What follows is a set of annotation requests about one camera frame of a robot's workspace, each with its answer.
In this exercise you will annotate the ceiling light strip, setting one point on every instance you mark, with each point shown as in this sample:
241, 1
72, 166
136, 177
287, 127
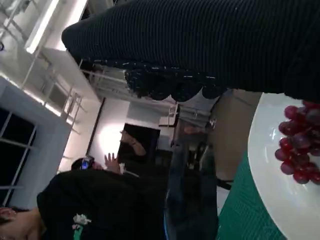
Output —
50, 22

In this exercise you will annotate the white shelf frame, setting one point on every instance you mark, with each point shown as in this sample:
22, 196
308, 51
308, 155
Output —
62, 82

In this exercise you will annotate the person with headset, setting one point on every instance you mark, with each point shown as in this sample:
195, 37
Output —
85, 163

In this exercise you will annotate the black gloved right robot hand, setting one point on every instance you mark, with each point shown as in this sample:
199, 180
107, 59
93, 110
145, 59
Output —
200, 37

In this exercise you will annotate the black screen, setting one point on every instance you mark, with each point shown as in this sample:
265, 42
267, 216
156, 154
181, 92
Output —
150, 135

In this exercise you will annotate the white plate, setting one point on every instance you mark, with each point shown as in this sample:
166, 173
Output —
275, 195

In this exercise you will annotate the person beside table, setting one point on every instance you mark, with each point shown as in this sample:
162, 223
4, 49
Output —
112, 205

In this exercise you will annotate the red toy grapes with leaf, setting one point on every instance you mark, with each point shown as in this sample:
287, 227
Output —
297, 145

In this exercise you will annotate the dark window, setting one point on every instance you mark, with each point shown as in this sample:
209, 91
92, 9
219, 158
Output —
17, 150

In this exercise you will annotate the green cutting mat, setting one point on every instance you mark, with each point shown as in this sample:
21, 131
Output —
240, 200

